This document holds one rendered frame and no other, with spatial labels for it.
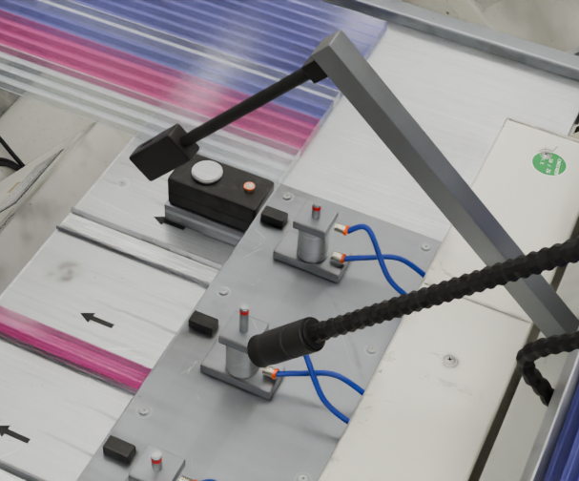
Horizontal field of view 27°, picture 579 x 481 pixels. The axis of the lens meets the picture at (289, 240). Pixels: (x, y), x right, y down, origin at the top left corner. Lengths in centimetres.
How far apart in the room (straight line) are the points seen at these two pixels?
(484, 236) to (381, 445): 15
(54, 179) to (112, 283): 50
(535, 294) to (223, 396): 21
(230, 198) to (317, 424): 22
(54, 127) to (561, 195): 143
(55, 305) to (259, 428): 22
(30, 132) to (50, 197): 79
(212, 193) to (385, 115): 29
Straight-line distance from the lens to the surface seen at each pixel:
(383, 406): 75
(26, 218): 136
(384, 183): 99
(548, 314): 70
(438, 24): 114
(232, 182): 91
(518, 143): 93
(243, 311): 73
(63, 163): 141
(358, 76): 64
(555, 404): 62
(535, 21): 221
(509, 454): 68
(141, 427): 76
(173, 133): 73
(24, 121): 217
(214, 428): 76
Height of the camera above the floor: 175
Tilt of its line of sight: 46 degrees down
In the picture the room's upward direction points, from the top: 68 degrees clockwise
